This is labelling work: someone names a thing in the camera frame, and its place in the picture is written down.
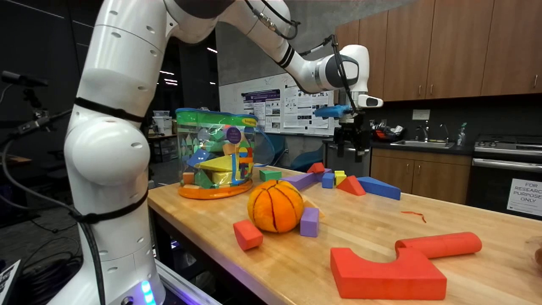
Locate orange triangular foam block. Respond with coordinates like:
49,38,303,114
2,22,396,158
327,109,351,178
337,177,366,197

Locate red foam cylinder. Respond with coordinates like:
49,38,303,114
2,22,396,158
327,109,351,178
395,233,483,260

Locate red foam block at back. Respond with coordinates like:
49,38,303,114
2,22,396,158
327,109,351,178
307,163,325,173

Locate wooden upper cabinets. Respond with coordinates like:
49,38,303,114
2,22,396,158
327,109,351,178
337,0,542,102

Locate kitchen sink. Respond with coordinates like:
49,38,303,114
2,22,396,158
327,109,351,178
390,141,454,150

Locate clear bag of foam blocks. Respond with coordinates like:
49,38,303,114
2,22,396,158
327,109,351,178
176,109,257,200

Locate yellow foam block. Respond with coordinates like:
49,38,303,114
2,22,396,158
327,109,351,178
334,170,347,187

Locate wooden cabinets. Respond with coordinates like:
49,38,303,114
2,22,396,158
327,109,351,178
371,148,471,204
337,0,542,102

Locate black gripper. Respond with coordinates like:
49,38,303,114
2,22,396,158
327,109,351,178
334,114,373,163

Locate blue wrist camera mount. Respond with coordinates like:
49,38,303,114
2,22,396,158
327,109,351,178
313,106,352,119

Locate whiteboard with poster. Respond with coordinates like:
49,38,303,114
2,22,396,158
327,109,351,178
218,73,339,138

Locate blue foam cube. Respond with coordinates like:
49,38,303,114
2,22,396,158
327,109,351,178
322,172,335,189

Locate purple foam cube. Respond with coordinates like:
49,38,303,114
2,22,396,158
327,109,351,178
300,207,320,238

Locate stainless oven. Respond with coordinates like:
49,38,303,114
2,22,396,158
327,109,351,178
466,136,542,221

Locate green foam block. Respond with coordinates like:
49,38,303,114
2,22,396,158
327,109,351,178
259,170,281,182

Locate orange plush basketball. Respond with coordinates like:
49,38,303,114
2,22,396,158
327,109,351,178
247,180,305,234

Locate long purple foam block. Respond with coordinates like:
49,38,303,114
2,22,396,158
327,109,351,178
286,173,323,192

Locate red notched foam block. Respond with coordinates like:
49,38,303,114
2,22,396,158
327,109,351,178
330,248,447,300

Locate blue foam wedge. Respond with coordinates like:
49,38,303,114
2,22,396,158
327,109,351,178
359,177,401,200

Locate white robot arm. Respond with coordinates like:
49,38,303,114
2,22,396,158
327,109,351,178
47,0,383,305

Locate small red foam block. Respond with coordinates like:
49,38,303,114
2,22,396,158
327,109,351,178
234,221,263,251

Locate wooden lower cabinets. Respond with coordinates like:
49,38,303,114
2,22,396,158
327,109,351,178
371,148,471,204

